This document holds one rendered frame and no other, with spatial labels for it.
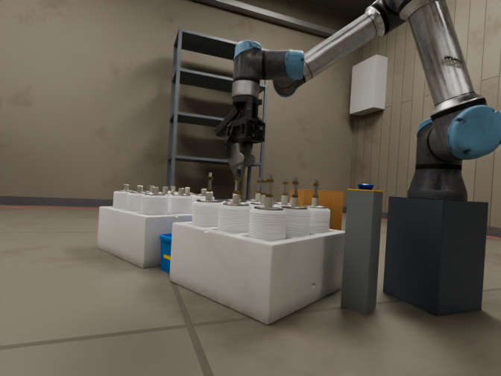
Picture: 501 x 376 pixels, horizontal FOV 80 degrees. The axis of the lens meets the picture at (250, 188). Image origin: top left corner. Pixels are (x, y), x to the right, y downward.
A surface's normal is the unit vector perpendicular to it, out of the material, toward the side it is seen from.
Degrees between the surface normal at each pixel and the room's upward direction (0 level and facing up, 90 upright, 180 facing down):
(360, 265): 90
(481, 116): 97
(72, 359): 0
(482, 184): 90
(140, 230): 90
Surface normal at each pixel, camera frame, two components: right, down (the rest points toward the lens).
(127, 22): 0.37, 0.03
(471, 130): -0.12, 0.13
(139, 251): -0.66, -0.03
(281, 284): 0.74, 0.05
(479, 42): -0.93, -0.05
